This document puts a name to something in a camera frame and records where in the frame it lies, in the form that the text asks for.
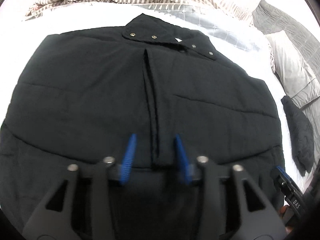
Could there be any black fabric item by pillow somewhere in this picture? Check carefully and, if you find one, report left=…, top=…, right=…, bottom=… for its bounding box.
left=281, top=95, right=315, bottom=177

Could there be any large black padded jacket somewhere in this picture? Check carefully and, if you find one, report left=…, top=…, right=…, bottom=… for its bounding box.
left=1, top=14, right=284, bottom=239

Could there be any grey pillow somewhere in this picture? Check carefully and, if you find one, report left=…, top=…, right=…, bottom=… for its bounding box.
left=266, top=30, right=319, bottom=108

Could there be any person's right hand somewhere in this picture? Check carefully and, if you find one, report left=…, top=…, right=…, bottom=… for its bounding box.
left=279, top=205, right=289, bottom=217

